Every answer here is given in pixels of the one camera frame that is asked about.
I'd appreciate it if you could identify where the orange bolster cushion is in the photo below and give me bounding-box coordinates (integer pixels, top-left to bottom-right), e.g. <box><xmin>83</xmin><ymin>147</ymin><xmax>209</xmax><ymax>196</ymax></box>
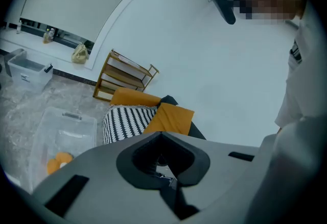
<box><xmin>109</xmin><ymin>87</ymin><xmax>163</xmax><ymax>106</ymax></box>

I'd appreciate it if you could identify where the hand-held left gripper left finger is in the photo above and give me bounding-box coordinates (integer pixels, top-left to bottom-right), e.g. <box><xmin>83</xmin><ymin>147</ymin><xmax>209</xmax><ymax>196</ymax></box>
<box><xmin>32</xmin><ymin>132</ymin><xmax>182</xmax><ymax>224</ymax></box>

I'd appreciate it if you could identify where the translucent lidded bin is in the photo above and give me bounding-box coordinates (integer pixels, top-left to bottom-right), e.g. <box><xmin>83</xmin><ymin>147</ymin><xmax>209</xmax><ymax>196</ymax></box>
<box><xmin>7</xmin><ymin>51</ymin><xmax>54</xmax><ymax>92</ymax></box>

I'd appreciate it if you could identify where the black white patterned blanket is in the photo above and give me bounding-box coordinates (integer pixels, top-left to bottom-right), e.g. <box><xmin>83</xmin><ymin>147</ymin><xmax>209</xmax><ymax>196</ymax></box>
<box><xmin>102</xmin><ymin>94</ymin><xmax>206</xmax><ymax>146</ymax></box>

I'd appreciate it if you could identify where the clear plastic storage bin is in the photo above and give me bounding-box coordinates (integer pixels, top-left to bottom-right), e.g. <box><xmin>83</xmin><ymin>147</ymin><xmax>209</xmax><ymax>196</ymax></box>
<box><xmin>28</xmin><ymin>106</ymin><xmax>98</xmax><ymax>193</ymax></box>

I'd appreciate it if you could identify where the grey plastic bin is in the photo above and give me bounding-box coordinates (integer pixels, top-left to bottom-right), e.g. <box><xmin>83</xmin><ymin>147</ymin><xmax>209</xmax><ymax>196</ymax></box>
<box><xmin>4</xmin><ymin>48</ymin><xmax>26</xmax><ymax>77</ymax></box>

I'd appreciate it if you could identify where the person's white shirt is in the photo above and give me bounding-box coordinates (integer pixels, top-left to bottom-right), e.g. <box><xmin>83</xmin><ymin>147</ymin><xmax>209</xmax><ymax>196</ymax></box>
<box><xmin>274</xmin><ymin>1</ymin><xmax>327</xmax><ymax>224</ymax></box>

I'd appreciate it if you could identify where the wooden shelf rack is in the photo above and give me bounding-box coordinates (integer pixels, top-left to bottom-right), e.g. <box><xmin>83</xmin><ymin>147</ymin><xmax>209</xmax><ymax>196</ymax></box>
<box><xmin>92</xmin><ymin>49</ymin><xmax>160</xmax><ymax>103</ymax></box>

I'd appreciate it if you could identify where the olive cloth bag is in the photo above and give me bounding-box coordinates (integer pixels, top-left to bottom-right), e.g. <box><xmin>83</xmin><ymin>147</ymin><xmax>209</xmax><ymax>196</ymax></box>
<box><xmin>71</xmin><ymin>43</ymin><xmax>90</xmax><ymax>65</ymax></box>

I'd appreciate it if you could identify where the orange flower plush toy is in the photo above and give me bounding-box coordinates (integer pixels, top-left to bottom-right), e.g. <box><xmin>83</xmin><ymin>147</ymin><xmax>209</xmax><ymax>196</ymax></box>
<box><xmin>46</xmin><ymin>151</ymin><xmax>74</xmax><ymax>175</ymax></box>

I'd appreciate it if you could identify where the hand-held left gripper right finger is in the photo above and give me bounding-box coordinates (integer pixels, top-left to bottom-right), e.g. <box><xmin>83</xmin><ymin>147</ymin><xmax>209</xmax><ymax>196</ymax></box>
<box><xmin>160</xmin><ymin>132</ymin><xmax>263</xmax><ymax>224</ymax></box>

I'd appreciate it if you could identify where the large square orange cushion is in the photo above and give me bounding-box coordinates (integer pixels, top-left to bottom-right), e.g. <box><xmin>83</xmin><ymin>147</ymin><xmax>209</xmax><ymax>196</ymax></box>
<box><xmin>143</xmin><ymin>102</ymin><xmax>195</xmax><ymax>137</ymax></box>

